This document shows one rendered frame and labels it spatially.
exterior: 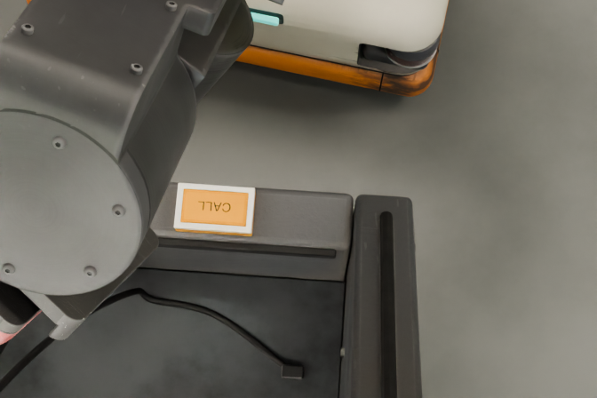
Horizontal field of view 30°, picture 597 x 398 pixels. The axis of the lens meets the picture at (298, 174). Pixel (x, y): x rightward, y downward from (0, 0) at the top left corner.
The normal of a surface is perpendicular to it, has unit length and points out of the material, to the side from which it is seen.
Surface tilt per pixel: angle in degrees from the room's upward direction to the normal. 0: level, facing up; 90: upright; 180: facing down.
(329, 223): 0
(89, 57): 37
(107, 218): 50
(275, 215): 0
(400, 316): 43
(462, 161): 0
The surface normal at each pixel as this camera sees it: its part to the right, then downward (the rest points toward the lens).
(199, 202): -0.01, -0.25
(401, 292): 0.04, -0.84
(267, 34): -0.22, 0.94
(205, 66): 0.61, -0.60
